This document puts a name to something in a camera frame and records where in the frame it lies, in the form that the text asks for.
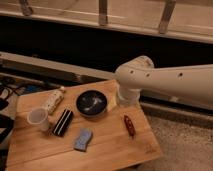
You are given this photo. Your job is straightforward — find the red-brown pen knife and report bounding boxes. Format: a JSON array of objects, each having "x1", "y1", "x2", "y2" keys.
[{"x1": 124, "y1": 115, "x2": 136, "y2": 137}]

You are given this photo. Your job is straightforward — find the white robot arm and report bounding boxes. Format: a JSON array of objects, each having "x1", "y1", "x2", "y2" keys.
[{"x1": 115, "y1": 56, "x2": 213, "y2": 108}]

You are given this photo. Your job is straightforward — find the blue sponge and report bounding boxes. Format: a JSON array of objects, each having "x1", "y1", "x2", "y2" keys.
[{"x1": 73, "y1": 128, "x2": 93, "y2": 152}]

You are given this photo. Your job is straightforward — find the white patterned bottle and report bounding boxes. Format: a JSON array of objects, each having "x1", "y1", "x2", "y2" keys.
[{"x1": 43, "y1": 87, "x2": 65, "y2": 115}]

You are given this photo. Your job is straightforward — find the grey metal rail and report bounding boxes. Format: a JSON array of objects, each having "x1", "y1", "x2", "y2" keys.
[{"x1": 0, "y1": 51, "x2": 114, "y2": 83}]

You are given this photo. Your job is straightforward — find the black bowl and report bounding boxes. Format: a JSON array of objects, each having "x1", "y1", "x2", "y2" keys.
[{"x1": 76, "y1": 90, "x2": 108, "y2": 117}]

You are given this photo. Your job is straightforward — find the wooden board table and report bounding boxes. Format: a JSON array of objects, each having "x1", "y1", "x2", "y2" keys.
[{"x1": 6, "y1": 80, "x2": 162, "y2": 171}]

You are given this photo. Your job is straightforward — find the black whiteboard eraser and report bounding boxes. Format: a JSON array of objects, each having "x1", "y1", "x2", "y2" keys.
[{"x1": 52, "y1": 109, "x2": 74, "y2": 137}]

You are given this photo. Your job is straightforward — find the dark cables and clutter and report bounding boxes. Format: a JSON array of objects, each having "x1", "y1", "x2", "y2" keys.
[{"x1": 0, "y1": 76, "x2": 44, "y2": 151}]

